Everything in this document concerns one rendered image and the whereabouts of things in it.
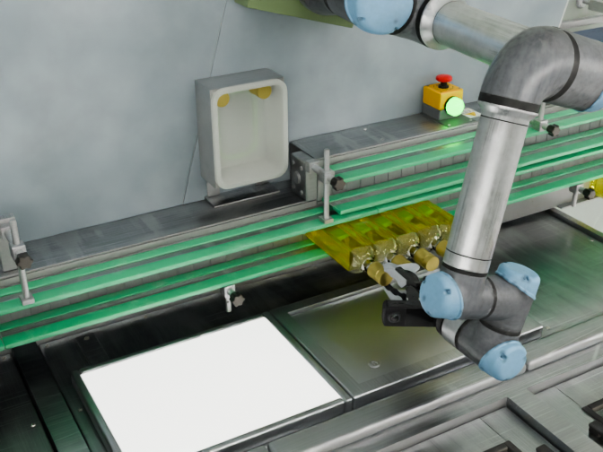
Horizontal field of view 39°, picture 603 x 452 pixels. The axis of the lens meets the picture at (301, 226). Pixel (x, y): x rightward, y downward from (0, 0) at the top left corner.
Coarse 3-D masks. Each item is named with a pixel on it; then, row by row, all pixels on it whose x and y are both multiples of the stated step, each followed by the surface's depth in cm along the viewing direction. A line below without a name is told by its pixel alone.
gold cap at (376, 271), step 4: (372, 264) 173; (376, 264) 173; (380, 264) 174; (368, 268) 173; (372, 268) 172; (376, 268) 172; (380, 268) 171; (368, 272) 173; (372, 272) 172; (376, 272) 171; (380, 272) 170; (384, 272) 170; (372, 276) 172; (376, 276) 171; (380, 276) 170; (384, 276) 170; (388, 276) 171; (376, 280) 171; (380, 280) 170; (384, 280) 171; (388, 280) 171; (380, 284) 171; (384, 284) 171
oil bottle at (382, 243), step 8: (352, 224) 186; (360, 224) 186; (368, 224) 186; (360, 232) 182; (368, 232) 182; (376, 232) 182; (384, 232) 182; (368, 240) 180; (376, 240) 179; (384, 240) 179; (392, 240) 179; (376, 248) 178; (384, 248) 177; (392, 248) 178; (376, 256) 179; (384, 256) 178
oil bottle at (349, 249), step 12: (324, 228) 184; (336, 228) 184; (348, 228) 184; (312, 240) 190; (324, 240) 185; (336, 240) 180; (348, 240) 179; (360, 240) 179; (336, 252) 181; (348, 252) 176; (360, 252) 175; (372, 252) 176; (348, 264) 177; (360, 264) 175
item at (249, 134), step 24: (216, 96) 172; (240, 96) 182; (216, 120) 174; (240, 120) 185; (264, 120) 188; (216, 144) 176; (240, 144) 187; (264, 144) 190; (216, 168) 178; (240, 168) 188; (264, 168) 188
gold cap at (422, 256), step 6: (420, 252) 177; (426, 252) 177; (414, 258) 178; (420, 258) 177; (426, 258) 175; (432, 258) 175; (420, 264) 177; (426, 264) 175; (432, 264) 176; (438, 264) 177; (432, 270) 176
